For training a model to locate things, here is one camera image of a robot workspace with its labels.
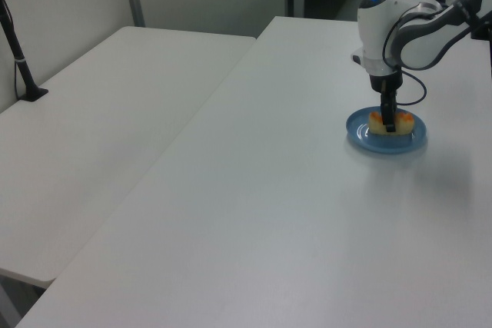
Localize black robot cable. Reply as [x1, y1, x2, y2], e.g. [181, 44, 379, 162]
[381, 8, 428, 108]

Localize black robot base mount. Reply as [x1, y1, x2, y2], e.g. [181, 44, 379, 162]
[470, 20, 492, 41]

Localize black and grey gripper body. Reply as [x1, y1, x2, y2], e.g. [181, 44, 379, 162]
[363, 58, 404, 95]

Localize black camera stand pole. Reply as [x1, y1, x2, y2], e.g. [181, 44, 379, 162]
[0, 0, 50, 104]

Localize yellow bread with orange crust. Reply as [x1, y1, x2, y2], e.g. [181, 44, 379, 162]
[367, 111, 417, 138]

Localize blue round plate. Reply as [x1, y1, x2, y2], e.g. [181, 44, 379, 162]
[344, 104, 429, 154]

